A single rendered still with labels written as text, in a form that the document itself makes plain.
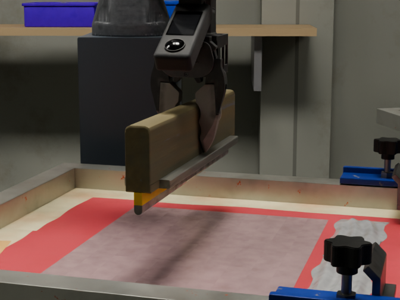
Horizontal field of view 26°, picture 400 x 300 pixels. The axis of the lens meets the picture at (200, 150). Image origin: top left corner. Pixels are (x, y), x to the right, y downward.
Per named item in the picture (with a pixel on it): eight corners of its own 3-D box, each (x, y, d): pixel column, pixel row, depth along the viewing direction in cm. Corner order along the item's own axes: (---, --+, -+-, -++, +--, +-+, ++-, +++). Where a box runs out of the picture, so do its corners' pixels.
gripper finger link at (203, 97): (234, 143, 117) (224, 75, 116) (223, 152, 112) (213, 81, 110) (212, 146, 118) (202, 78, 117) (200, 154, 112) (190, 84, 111)
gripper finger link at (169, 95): (186, 144, 119) (196, 78, 117) (174, 152, 113) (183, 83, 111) (165, 140, 120) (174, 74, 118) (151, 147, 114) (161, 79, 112)
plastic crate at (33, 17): (103, 24, 359) (103, 1, 357) (96, 27, 339) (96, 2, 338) (33, 24, 360) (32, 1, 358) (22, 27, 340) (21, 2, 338)
